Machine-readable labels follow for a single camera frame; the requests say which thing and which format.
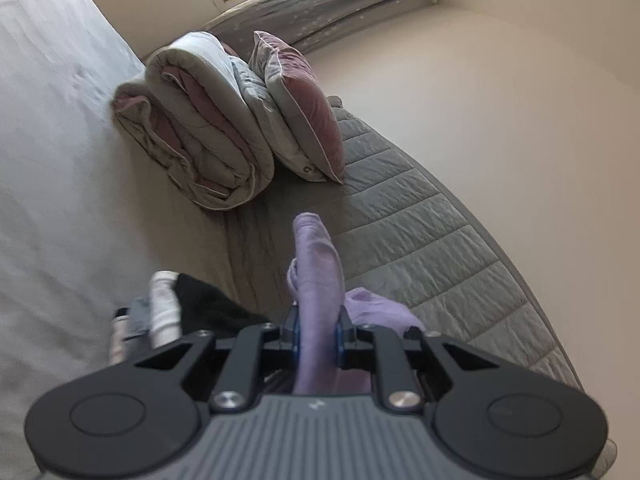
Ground grey folded garment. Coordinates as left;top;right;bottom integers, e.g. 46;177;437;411
122;297;153;361

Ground folded grey pink duvet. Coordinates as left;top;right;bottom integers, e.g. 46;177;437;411
110;31;276;211

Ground black folded garment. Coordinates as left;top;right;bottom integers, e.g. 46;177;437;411
170;274;273;341

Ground grey flowered curtain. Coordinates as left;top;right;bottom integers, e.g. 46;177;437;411
202;0;440;53

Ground white folded garment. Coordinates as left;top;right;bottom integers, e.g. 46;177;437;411
148;271;182;350
110;307;128;366

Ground grey quilted bedspread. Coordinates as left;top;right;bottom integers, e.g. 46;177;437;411
222;95;586;396

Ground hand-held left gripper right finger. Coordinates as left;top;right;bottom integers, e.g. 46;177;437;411
334;307;501;411

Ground grey quilted pillow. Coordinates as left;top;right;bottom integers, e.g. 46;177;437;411
227;55;301;171

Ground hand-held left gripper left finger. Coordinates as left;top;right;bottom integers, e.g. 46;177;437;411
134;305;303;411

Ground purple shorts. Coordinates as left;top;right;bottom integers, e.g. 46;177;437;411
286;212;426;396

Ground pink grey pillow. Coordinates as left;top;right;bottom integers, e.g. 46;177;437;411
248;31;347;185

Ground grey fleece blanket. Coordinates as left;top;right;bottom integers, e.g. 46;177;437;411
0;0;241;480

